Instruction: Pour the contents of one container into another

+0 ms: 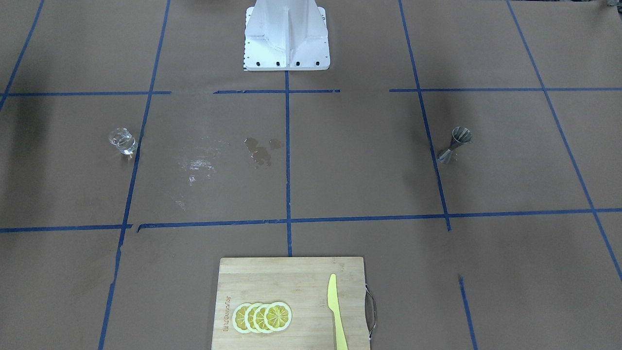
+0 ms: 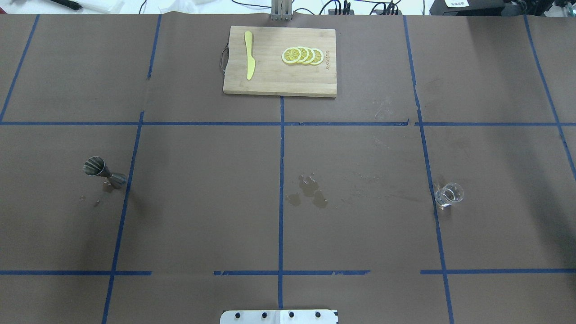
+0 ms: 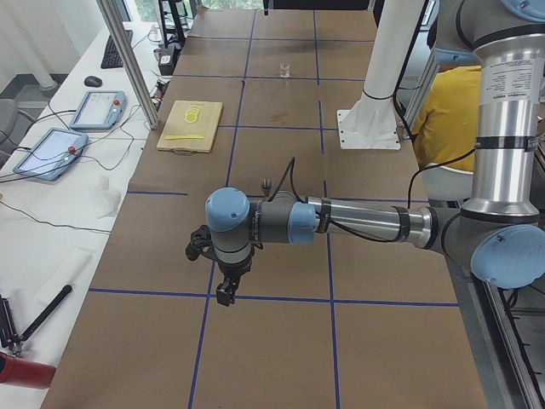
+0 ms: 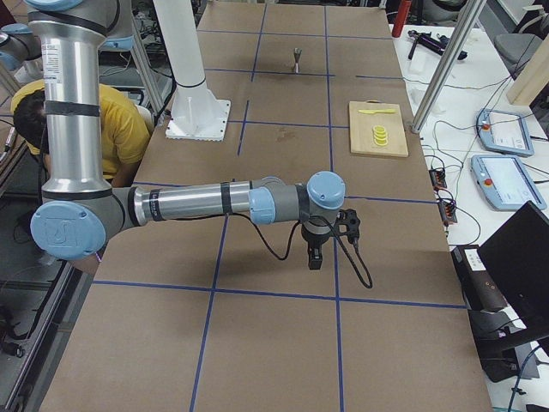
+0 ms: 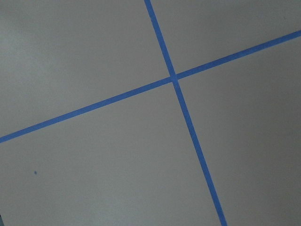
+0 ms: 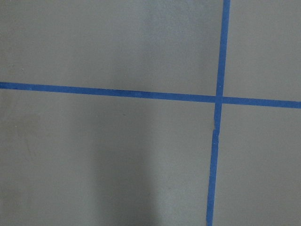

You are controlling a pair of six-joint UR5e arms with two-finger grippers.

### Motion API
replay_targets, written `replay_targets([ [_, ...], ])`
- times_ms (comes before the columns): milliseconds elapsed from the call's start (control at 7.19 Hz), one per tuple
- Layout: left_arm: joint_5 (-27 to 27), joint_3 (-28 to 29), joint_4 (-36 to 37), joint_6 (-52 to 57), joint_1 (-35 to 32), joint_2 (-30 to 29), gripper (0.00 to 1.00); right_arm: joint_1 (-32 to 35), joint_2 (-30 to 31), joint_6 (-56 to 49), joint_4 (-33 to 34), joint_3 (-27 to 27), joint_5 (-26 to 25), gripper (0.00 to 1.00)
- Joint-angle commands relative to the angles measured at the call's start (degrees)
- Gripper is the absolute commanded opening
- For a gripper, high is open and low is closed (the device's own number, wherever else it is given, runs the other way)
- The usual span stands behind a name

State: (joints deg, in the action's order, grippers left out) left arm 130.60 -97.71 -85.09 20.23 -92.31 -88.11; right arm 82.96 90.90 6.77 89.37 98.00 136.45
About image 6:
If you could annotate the blue tape strip lengthwise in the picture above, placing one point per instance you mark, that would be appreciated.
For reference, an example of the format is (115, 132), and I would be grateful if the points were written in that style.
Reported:
(217, 112)

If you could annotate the blue tape strip crosswise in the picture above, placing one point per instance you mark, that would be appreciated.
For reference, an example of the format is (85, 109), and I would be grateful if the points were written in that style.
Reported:
(151, 95)

